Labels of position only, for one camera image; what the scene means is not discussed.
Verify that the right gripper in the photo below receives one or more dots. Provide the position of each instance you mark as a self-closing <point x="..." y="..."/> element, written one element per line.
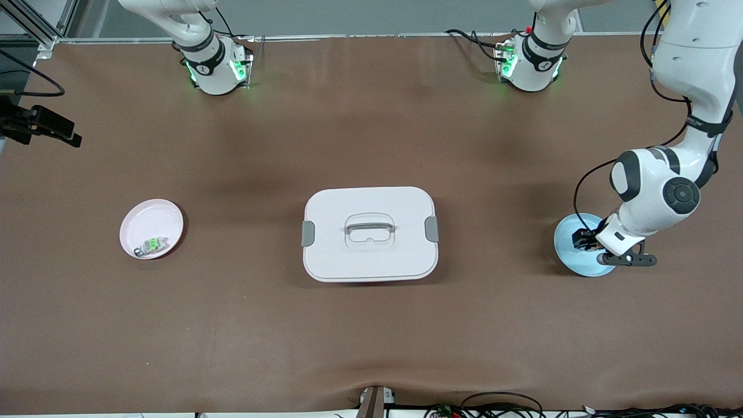
<point x="23" y="124"/>

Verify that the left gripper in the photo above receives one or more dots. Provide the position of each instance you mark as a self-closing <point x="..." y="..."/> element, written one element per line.
<point x="588" y="239"/>

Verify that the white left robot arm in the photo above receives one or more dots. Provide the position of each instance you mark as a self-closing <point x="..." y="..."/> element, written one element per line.
<point x="691" y="58"/>

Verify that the light blue round plate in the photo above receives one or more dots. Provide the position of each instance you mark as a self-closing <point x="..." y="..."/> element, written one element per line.
<point x="572" y="258"/>

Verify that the pink round plate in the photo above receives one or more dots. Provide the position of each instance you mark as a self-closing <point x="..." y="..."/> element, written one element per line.
<point x="152" y="220"/>

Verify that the white lidded box grey latches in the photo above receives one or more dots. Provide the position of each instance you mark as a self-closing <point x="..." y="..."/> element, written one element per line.
<point x="371" y="261"/>

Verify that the brown table mat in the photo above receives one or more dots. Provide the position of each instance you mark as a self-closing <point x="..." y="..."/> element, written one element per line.
<point x="371" y="348"/>

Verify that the aluminium frame post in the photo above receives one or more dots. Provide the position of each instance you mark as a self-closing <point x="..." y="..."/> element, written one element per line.
<point x="32" y="23"/>

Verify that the green push button switch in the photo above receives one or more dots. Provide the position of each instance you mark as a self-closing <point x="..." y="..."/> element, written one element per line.
<point x="152" y="245"/>

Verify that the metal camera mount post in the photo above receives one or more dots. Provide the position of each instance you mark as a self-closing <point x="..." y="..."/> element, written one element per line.
<point x="374" y="403"/>

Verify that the clear table edge rail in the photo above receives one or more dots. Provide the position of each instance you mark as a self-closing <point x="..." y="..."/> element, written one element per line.
<point x="377" y="36"/>

